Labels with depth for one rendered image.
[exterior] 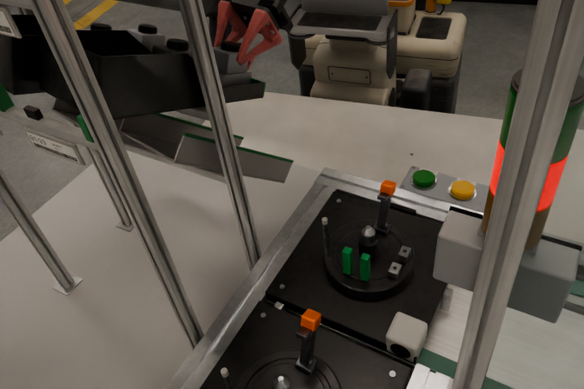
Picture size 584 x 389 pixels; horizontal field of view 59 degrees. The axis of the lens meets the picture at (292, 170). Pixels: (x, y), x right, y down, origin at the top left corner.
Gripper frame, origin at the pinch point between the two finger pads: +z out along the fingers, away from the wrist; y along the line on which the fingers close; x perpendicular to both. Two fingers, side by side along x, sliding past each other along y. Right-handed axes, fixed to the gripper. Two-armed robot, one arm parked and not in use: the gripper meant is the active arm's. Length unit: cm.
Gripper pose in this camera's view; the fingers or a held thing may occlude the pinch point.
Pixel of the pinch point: (229, 54)
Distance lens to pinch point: 79.0
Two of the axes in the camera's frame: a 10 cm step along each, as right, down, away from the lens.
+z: -4.9, 8.4, -2.0
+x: 3.4, 4.0, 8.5
